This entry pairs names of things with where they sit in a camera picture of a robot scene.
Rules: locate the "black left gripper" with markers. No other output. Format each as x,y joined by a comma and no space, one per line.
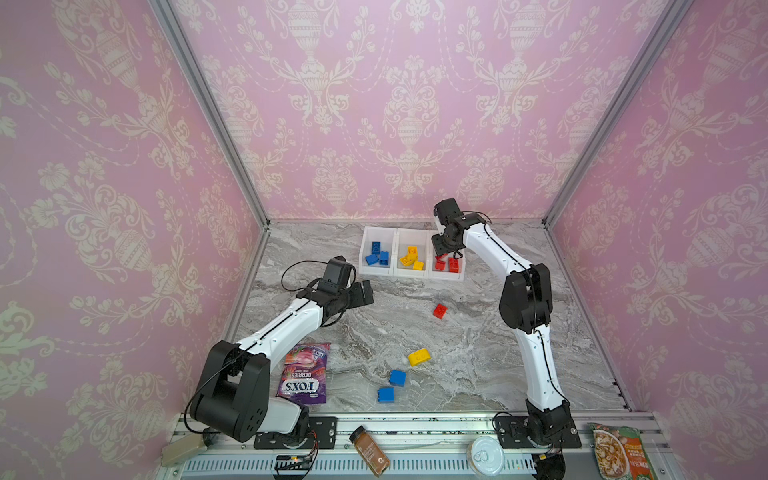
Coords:
360,300

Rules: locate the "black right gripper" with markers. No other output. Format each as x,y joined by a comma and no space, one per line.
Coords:
445,241

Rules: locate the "red square lego brick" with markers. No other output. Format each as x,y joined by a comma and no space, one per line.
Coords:
440,311

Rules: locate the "yellow long lego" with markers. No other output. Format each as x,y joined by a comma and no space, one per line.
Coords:
418,357

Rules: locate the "blue lego brick lowest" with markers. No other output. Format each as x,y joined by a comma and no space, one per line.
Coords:
386,395

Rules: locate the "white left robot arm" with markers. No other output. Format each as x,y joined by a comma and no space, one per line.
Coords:
233,394

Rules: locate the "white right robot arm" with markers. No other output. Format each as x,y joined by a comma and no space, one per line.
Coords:
525,306

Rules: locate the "white right plastic bin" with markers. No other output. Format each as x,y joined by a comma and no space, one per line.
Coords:
433,274

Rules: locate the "white plastic bin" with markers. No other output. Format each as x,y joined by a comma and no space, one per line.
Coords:
433,274
384,235
410,237

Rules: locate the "white middle plastic bin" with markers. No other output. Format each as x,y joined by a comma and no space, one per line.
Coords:
410,237

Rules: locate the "white left plastic bin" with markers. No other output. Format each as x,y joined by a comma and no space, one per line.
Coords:
384,235

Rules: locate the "purple Fox's candy bag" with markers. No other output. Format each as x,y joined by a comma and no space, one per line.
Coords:
304,379

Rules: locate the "brown spice jar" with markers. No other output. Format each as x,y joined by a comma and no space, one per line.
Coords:
371,453

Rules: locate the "white round lid can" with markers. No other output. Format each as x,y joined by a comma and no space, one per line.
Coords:
485,457

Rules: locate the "green food packet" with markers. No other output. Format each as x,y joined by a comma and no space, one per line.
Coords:
620,453

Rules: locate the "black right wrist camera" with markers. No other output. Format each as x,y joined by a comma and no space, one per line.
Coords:
447,211

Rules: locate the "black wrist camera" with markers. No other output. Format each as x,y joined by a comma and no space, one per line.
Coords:
447,211
338,276

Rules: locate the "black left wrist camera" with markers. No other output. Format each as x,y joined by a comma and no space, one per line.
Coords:
338,276

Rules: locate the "aluminium front rail frame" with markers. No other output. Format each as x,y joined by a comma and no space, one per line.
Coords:
419,446

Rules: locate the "aluminium right corner post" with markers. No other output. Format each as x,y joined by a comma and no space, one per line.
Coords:
661,33

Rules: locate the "aluminium corner post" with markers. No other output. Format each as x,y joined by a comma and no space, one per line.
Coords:
661,33
194,74

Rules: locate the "aluminium left corner post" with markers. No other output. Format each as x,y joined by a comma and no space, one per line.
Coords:
194,74

